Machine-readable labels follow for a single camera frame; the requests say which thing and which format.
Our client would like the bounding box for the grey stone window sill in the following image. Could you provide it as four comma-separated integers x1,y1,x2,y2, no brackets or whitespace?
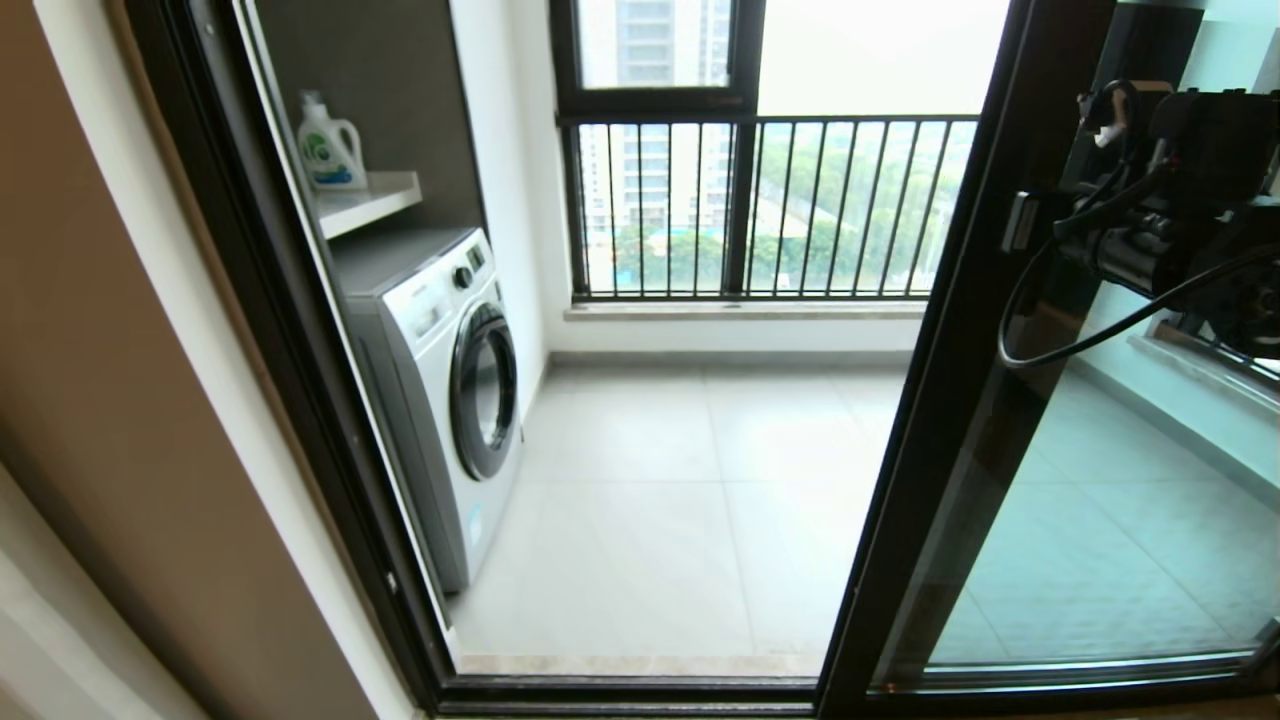
1128,335,1280,411
563,300,926,321

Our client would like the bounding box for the black framed fixed glass panel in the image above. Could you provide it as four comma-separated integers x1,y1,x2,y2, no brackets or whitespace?
880,0,1280,701

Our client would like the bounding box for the white front-load washing machine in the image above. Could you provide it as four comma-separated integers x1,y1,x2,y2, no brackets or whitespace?
335,225,526,593

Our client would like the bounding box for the white laundry detergent bottle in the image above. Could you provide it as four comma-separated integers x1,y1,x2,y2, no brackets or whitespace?
297,90,368,191

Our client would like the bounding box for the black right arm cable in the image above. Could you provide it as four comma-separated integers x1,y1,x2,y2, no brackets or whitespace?
998,160,1280,369

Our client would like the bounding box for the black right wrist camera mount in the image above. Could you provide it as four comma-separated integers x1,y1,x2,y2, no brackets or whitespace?
1148,88,1280,201

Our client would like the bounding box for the black window frame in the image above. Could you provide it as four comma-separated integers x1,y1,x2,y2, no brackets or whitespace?
548,0,767,301

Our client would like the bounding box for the white wall shelf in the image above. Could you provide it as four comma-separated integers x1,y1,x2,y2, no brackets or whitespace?
315,170,423,241

